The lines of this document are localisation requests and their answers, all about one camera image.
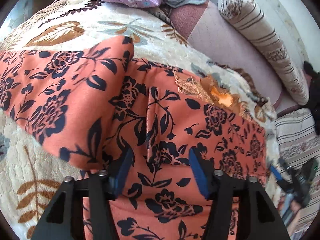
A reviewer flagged orange black floral garment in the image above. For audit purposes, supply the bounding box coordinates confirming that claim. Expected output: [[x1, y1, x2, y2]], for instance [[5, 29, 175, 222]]
[[1, 36, 266, 239]]

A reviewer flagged person's right hand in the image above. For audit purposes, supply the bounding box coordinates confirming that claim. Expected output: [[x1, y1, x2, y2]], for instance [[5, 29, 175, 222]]
[[277, 193, 304, 233]]

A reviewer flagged striped floral pillow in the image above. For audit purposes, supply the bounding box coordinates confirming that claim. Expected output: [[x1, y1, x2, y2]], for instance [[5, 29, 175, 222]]
[[276, 108, 319, 239]]

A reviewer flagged cream leaf pattern blanket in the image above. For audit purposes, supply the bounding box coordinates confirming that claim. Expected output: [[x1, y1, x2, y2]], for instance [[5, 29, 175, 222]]
[[1, 0, 277, 239]]

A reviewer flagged long striped bolster pillow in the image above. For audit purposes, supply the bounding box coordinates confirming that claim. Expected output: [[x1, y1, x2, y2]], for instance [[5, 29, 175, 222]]
[[218, 0, 309, 106]]

